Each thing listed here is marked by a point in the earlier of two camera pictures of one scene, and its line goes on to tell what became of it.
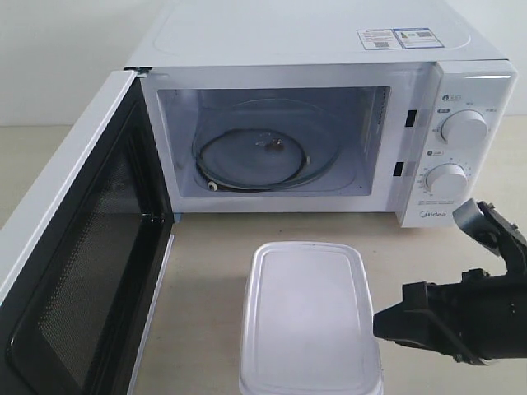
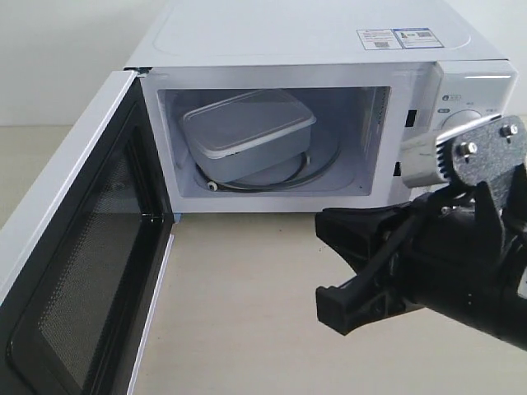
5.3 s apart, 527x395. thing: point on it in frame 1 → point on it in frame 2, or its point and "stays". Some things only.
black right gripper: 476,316 → 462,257
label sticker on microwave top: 398,39 stays
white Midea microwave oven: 389,107 stays
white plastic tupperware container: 308,327 → 249,137
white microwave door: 84,256 stays
